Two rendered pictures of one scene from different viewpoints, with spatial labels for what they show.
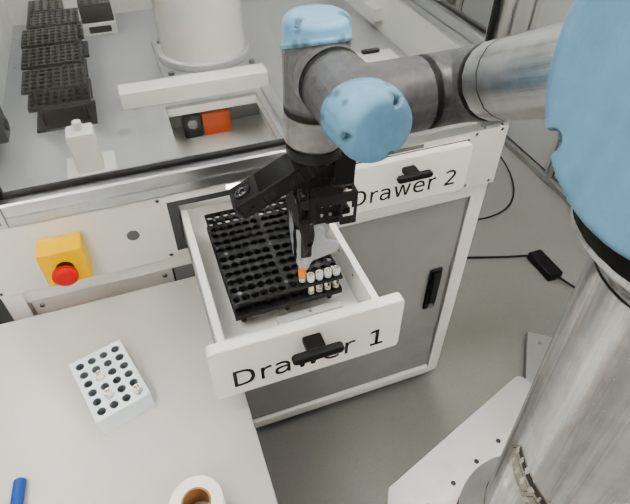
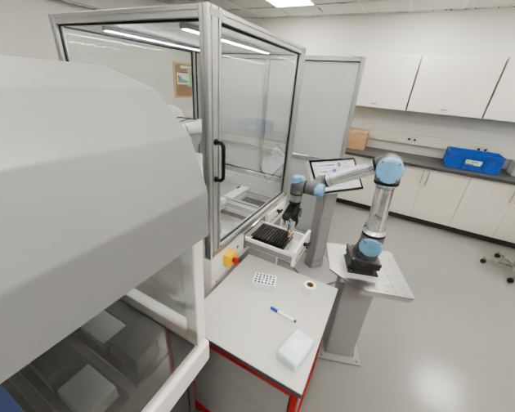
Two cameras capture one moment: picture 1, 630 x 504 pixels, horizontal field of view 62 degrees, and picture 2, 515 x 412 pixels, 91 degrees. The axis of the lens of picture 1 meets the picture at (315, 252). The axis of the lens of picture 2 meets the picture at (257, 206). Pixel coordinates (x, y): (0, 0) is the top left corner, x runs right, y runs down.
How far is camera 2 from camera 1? 1.18 m
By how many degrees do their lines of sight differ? 40
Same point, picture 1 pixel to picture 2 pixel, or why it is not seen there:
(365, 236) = not seen: hidden behind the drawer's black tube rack
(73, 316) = (230, 277)
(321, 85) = (311, 186)
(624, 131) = (385, 176)
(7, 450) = (258, 306)
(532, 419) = (376, 208)
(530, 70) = (342, 176)
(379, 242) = not seen: hidden behind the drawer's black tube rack
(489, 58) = (331, 176)
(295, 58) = (299, 184)
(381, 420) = not seen: hidden behind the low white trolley
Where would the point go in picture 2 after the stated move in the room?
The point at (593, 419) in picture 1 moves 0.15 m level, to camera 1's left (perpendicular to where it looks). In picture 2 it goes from (384, 203) to (369, 210)
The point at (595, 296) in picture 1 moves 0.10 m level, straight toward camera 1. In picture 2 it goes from (381, 190) to (391, 199)
